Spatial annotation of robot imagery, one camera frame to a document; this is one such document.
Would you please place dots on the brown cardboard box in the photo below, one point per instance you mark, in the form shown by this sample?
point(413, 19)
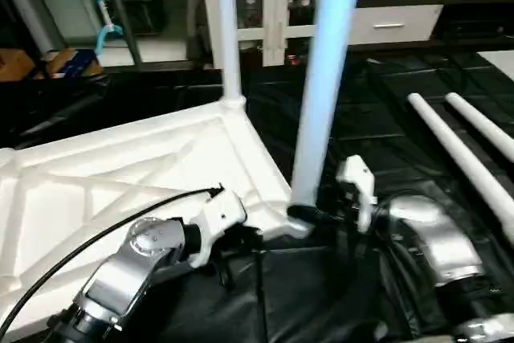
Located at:
point(16, 63)

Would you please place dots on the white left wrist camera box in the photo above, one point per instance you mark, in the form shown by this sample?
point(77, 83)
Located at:
point(217, 222)

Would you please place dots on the blue plastic bag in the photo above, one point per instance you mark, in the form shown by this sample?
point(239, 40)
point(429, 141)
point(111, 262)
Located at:
point(76, 62)

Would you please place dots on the light blue hooked pole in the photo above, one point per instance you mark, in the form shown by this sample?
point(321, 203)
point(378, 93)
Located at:
point(103, 14)

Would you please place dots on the black work mat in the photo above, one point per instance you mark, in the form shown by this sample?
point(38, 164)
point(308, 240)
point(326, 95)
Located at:
point(385, 110)

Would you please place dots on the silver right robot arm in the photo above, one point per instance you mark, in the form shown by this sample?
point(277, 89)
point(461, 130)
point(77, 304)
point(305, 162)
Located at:
point(434, 247)

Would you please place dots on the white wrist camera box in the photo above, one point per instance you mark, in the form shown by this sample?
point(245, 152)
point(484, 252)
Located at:
point(217, 222)
point(357, 182)

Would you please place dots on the white glass-door cabinet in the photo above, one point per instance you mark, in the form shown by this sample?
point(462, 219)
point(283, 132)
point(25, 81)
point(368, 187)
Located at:
point(273, 6)

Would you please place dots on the white plastic table leg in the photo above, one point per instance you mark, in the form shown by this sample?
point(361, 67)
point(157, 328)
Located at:
point(482, 122)
point(325, 78)
point(227, 30)
point(466, 154)

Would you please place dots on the white flat board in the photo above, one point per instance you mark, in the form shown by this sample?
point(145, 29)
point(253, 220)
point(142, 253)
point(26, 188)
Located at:
point(498, 62)

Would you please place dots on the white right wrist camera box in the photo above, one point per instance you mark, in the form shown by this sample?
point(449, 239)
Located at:
point(357, 182)

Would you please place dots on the white drawer unit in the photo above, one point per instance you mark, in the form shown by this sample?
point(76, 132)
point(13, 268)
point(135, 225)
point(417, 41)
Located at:
point(393, 26)

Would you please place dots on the white plastic table top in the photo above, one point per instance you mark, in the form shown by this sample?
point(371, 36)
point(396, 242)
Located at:
point(104, 174)

